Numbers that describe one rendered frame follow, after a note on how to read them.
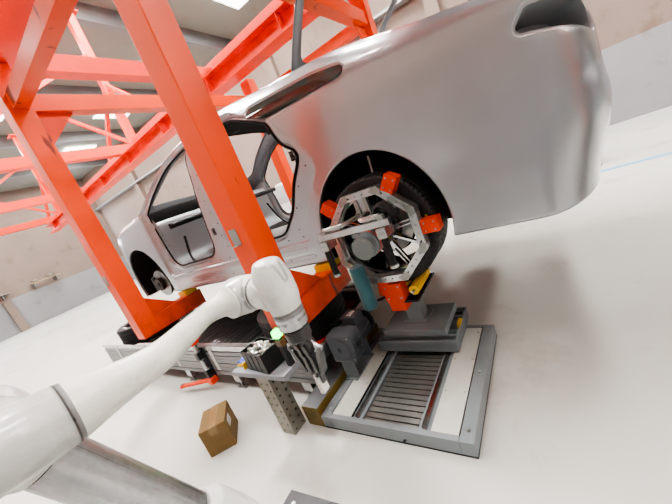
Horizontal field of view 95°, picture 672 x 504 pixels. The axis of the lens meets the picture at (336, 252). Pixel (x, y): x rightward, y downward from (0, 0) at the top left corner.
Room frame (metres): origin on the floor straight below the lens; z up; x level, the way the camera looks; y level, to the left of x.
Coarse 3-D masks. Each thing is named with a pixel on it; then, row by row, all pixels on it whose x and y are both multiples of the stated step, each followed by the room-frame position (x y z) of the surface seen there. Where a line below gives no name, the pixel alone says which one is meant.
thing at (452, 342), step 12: (456, 312) 1.76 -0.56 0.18; (456, 324) 1.69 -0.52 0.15; (384, 336) 1.84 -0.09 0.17; (396, 336) 1.78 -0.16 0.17; (408, 336) 1.73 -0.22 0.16; (420, 336) 1.68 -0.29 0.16; (432, 336) 1.64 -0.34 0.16; (444, 336) 1.60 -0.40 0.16; (456, 336) 1.54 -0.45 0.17; (384, 348) 1.79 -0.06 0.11; (396, 348) 1.74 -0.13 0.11; (408, 348) 1.69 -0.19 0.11; (420, 348) 1.64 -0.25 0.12; (432, 348) 1.60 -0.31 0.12; (444, 348) 1.55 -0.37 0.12; (456, 348) 1.51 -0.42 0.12
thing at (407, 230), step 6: (402, 210) 1.73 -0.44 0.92; (402, 216) 1.73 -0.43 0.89; (408, 216) 1.71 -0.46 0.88; (402, 228) 1.75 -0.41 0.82; (408, 228) 1.73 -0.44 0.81; (402, 234) 1.76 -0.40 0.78; (408, 234) 1.73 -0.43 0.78; (396, 240) 1.79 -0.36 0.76; (402, 240) 1.76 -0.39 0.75; (402, 246) 1.77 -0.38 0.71
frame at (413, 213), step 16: (368, 192) 1.62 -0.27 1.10; (384, 192) 1.55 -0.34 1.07; (336, 208) 1.74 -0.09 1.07; (416, 208) 1.50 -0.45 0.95; (336, 224) 1.76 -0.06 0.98; (416, 224) 1.53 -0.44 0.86; (336, 240) 1.79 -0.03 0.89; (416, 256) 1.52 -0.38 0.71; (368, 272) 1.76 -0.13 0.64; (400, 272) 1.64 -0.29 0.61
